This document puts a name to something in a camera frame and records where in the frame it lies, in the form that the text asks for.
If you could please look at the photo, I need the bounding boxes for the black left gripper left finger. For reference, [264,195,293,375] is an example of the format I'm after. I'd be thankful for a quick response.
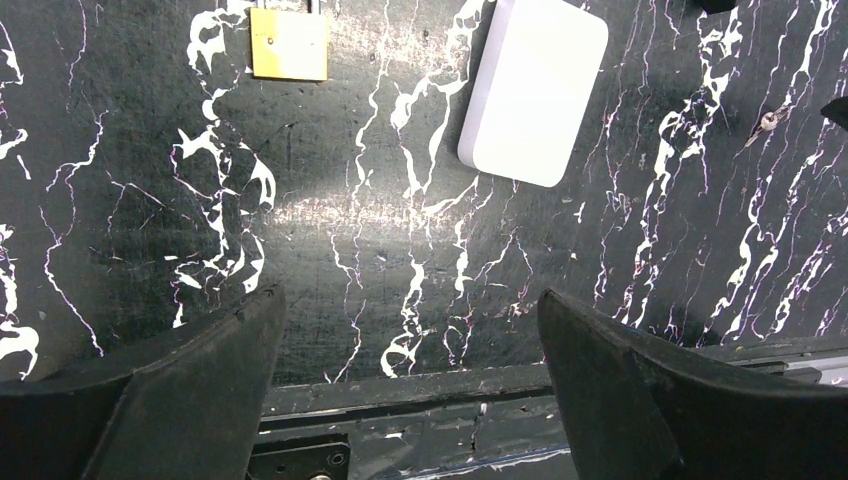
[1,285,286,479]

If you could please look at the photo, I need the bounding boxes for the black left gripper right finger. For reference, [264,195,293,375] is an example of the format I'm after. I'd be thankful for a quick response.
[537,290,847,479]

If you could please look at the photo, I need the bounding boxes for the small silver key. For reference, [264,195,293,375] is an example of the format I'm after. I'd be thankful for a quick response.
[744,105,791,148]

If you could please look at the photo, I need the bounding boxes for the brass padlock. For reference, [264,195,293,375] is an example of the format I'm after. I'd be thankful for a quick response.
[248,1,329,82]

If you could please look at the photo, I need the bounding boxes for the white network switch box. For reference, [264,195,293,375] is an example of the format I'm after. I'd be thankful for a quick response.
[457,0,609,188]

